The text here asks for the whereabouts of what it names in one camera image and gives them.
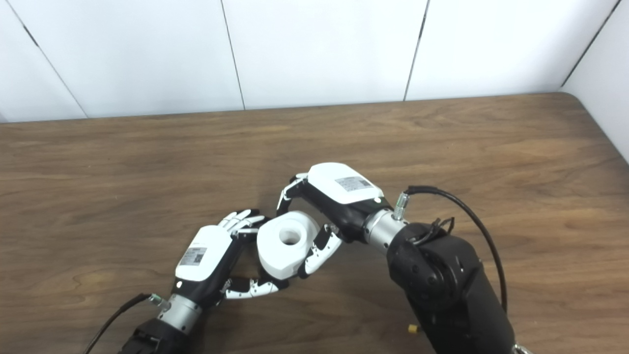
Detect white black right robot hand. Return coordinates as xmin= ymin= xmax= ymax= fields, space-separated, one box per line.
xmin=276 ymin=162 xmax=385 ymax=280

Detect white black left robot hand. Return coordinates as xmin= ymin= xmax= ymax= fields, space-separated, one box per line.
xmin=174 ymin=209 xmax=290 ymax=310

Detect round white piece with holes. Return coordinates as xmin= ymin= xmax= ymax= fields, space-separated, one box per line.
xmin=257 ymin=211 xmax=320 ymax=281

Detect thin black wire bundle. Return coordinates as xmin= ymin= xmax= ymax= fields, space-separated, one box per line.
xmin=413 ymin=217 xmax=455 ymax=245

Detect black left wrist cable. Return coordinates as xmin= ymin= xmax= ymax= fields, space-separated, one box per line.
xmin=83 ymin=293 xmax=170 ymax=354

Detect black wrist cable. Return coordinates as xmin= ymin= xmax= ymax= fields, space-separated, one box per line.
xmin=393 ymin=185 xmax=508 ymax=313
xmin=83 ymin=293 xmax=170 ymax=354

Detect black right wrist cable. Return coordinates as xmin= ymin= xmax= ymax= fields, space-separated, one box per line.
xmin=393 ymin=185 xmax=508 ymax=313

